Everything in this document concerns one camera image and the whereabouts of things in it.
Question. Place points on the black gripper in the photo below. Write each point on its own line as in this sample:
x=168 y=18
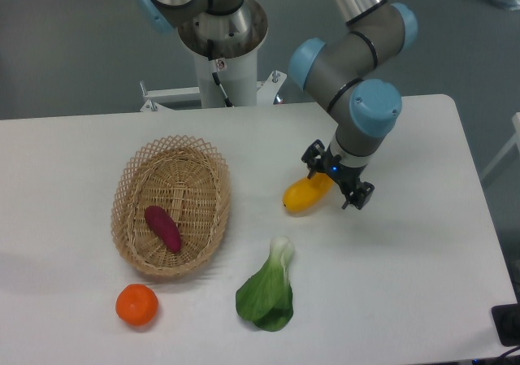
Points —
x=344 y=168

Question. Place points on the yellow mango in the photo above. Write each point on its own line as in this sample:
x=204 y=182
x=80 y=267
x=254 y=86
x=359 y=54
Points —
x=306 y=192

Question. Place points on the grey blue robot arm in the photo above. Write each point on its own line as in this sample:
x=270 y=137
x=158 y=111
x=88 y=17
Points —
x=337 y=76

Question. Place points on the green bok choy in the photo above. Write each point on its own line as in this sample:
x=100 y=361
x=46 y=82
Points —
x=266 y=298

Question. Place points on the woven wicker basket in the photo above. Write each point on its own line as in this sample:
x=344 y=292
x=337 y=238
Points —
x=189 y=179

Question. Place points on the purple sweet potato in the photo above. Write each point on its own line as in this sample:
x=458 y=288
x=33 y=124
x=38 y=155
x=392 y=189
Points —
x=164 y=227

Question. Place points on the black device at table edge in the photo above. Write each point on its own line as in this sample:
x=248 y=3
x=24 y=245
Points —
x=506 y=320

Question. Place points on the orange tangerine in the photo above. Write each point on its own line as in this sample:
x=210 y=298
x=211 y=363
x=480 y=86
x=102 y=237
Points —
x=137 y=305

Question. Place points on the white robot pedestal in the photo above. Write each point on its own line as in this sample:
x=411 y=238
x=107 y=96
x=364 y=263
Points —
x=225 y=54

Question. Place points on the white frame at right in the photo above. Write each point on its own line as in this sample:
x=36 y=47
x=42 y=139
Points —
x=504 y=157

